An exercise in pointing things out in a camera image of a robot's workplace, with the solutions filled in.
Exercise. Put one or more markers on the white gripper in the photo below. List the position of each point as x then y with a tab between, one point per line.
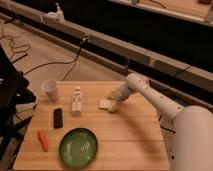
116	99

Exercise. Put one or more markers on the white sponge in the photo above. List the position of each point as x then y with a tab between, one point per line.
104	104

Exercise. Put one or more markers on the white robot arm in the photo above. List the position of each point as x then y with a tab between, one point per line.
192	144

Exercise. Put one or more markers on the white ceramic cup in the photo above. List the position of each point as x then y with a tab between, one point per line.
50	88

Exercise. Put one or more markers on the white glue bottle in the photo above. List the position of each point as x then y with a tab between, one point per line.
77	102

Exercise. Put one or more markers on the orange carrot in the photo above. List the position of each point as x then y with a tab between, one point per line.
43	140

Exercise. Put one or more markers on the black stand at left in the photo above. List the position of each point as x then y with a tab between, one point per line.
13	90

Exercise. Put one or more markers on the white object on rail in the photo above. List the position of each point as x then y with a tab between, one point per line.
58	15

